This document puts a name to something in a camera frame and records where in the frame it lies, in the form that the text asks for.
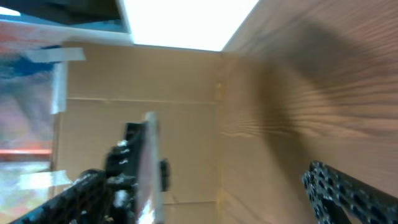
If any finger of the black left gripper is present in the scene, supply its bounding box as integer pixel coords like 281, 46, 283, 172
104, 122, 146, 187

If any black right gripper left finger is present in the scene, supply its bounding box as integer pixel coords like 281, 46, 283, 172
10, 169, 137, 224

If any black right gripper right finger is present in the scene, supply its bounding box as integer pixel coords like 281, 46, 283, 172
302, 161, 397, 224

